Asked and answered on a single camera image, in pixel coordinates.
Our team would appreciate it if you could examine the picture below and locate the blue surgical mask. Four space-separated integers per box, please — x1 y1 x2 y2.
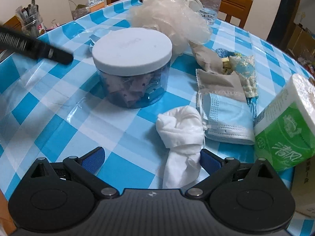
197 93 255 146

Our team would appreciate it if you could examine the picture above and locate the white cloth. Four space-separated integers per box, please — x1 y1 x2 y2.
156 105 205 189

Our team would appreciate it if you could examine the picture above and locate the blue brocade tassel sachet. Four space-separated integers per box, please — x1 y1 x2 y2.
215 49 258 119

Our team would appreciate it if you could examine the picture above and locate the grey burlap sachet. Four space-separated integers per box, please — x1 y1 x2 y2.
189 41 223 74
196 69 247 103

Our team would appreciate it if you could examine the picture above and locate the glass jar with pens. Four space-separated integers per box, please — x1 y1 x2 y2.
16 0 46 38

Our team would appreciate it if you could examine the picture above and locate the blue checkered tablecloth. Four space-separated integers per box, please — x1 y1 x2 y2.
0 0 315 236

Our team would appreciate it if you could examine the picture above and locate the green toilet paper roll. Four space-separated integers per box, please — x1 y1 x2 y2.
254 74 314 171

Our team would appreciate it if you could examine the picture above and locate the cardboard box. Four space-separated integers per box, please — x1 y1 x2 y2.
291 157 315 218

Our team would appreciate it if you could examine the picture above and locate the cream mesh bath pouf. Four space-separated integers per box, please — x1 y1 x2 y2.
128 0 211 55

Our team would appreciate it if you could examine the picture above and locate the left wooden chair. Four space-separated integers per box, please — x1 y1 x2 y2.
219 0 253 29

